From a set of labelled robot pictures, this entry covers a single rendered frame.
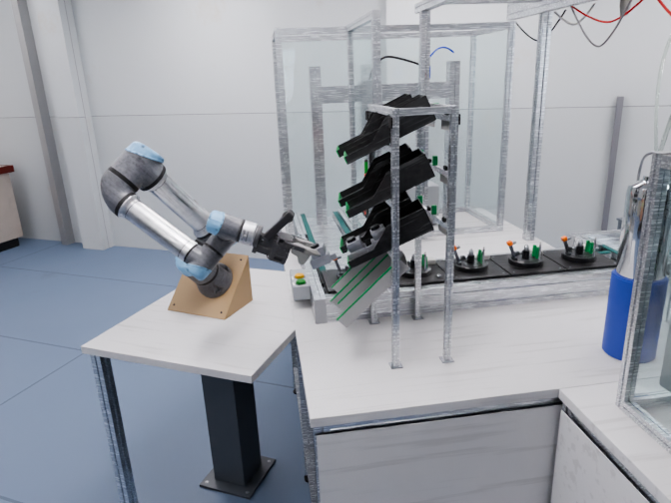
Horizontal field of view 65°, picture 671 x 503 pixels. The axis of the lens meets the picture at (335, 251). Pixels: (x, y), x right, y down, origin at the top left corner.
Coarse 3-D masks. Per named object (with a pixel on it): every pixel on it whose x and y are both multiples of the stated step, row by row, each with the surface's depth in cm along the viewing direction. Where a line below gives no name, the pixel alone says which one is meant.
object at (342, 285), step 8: (376, 256) 175; (360, 264) 190; (368, 264) 176; (352, 272) 191; (360, 272) 177; (336, 280) 192; (344, 280) 192; (352, 280) 178; (336, 288) 193; (344, 288) 179; (336, 296) 180; (336, 304) 181
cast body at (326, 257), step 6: (312, 246) 166; (318, 246) 166; (324, 246) 168; (324, 252) 165; (312, 258) 168; (318, 258) 166; (324, 258) 166; (330, 258) 166; (312, 264) 166; (318, 264) 166; (324, 264) 166
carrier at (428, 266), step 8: (424, 256) 210; (432, 256) 229; (408, 264) 221; (424, 264) 211; (432, 264) 225; (408, 272) 212; (424, 272) 212; (432, 272) 216; (440, 272) 216; (400, 280) 209; (408, 280) 209; (424, 280) 208; (432, 280) 208; (440, 280) 208
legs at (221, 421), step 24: (96, 360) 193; (96, 384) 197; (216, 384) 224; (240, 384) 226; (216, 408) 228; (240, 408) 227; (120, 432) 204; (216, 432) 232; (240, 432) 229; (120, 456) 205; (216, 456) 237; (240, 456) 232; (264, 456) 256; (120, 480) 210; (216, 480) 241; (240, 480) 237
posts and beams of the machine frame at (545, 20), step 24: (432, 0) 246; (456, 0) 239; (480, 0) 240; (504, 0) 242; (528, 0) 244; (552, 0) 236; (576, 0) 219; (528, 168) 279; (528, 192) 281; (528, 216) 284; (528, 240) 288
